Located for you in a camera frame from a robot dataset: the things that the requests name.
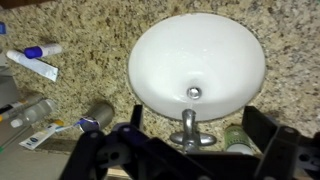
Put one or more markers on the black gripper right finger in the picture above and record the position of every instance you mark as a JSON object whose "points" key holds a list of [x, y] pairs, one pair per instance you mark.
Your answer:
{"points": [[276, 146]]}

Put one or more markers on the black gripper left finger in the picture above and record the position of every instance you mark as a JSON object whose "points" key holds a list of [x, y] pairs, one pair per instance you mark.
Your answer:
{"points": [[83, 153]]}

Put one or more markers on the small white bottle blue cap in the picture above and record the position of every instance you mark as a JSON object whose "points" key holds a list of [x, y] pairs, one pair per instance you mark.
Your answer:
{"points": [[43, 51]]}

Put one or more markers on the green soap pump bottle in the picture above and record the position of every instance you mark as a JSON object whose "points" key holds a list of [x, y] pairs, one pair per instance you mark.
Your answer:
{"points": [[237, 140]]}

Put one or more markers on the clear plastic bottle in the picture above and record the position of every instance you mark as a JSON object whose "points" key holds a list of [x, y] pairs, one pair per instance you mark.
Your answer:
{"points": [[35, 111]]}

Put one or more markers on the sunscreen spray bottle orange cap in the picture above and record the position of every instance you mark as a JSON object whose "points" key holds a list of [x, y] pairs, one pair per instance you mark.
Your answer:
{"points": [[16, 106]]}

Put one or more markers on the toothbrush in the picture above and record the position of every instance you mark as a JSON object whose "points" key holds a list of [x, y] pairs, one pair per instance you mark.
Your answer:
{"points": [[87, 122]]}

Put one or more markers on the grey metal cup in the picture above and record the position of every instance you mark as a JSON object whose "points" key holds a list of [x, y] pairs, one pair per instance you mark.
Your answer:
{"points": [[101, 113]]}

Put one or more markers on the chrome sink faucet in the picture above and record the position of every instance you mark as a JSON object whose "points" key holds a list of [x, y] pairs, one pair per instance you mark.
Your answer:
{"points": [[190, 131]]}

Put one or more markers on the plain white cream tube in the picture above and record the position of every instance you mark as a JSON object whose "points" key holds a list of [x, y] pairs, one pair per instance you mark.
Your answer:
{"points": [[33, 65]]}

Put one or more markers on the white oval sink basin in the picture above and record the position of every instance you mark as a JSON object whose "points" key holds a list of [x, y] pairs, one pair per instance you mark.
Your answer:
{"points": [[196, 60]]}

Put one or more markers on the blue dental floss box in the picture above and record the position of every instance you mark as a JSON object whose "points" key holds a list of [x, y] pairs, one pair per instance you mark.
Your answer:
{"points": [[2, 28]]}

